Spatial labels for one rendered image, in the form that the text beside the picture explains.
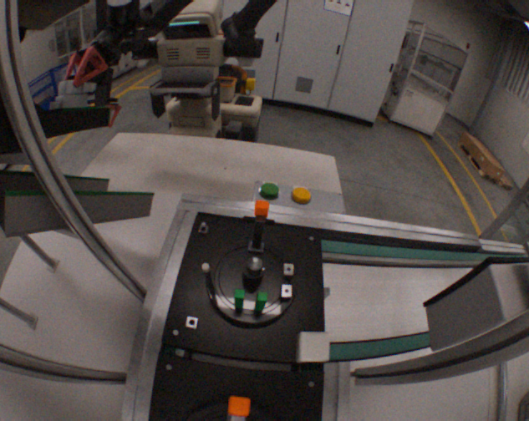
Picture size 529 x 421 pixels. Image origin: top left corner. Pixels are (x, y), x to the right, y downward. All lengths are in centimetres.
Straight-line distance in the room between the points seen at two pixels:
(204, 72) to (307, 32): 238
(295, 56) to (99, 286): 309
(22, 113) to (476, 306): 33
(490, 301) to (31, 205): 37
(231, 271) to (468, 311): 30
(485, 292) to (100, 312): 57
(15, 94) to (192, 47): 77
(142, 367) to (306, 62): 321
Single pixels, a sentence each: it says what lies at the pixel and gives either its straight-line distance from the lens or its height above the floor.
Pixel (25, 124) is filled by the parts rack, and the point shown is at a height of 126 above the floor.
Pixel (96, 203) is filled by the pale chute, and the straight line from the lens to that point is 32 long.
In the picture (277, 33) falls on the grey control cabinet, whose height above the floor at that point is 110.
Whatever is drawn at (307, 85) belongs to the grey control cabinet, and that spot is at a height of 42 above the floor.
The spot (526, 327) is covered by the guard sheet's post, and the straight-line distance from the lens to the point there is 19.
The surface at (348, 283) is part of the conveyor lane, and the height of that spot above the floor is 92.
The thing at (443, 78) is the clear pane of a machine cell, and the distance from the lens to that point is 461.
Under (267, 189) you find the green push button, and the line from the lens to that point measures 48.
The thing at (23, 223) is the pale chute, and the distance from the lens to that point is 26.
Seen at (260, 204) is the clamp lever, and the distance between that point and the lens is 31.
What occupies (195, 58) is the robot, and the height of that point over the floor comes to 113.
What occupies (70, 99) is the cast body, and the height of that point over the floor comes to 119.
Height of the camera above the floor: 130
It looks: 49 degrees down
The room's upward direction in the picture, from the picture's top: 10 degrees clockwise
